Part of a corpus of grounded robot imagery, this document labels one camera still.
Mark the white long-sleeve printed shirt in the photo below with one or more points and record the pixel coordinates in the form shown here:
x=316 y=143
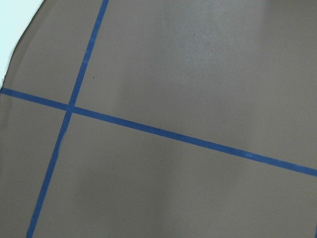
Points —
x=15 y=16

